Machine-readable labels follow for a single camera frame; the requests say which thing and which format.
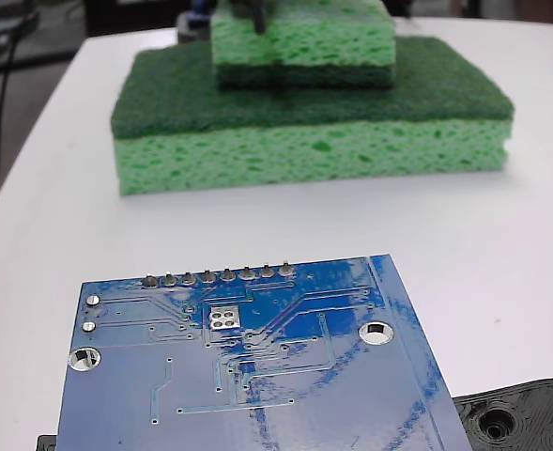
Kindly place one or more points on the blue printed circuit board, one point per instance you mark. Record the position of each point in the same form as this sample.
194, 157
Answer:
266, 399

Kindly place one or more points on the small green scrub sponge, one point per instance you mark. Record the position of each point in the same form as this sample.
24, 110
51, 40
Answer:
323, 42

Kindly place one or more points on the large green scrub sponge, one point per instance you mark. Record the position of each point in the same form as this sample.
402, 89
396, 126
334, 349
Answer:
304, 150

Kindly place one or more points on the black plastic fixture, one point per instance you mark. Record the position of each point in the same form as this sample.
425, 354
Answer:
520, 418

